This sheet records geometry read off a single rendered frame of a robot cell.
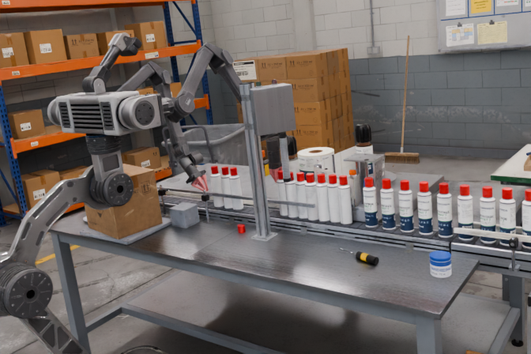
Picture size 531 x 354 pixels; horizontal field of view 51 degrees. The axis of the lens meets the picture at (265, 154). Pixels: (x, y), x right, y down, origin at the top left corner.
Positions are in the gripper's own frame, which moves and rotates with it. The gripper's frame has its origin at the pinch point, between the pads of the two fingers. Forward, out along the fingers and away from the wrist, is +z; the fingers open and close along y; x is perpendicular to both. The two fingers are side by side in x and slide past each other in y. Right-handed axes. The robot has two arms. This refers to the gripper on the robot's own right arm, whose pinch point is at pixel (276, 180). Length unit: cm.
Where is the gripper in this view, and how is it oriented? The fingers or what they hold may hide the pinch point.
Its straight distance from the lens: 255.8
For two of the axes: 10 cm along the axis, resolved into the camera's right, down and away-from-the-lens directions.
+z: 1.1, 9.7, 2.2
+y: -8.0, -0.4, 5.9
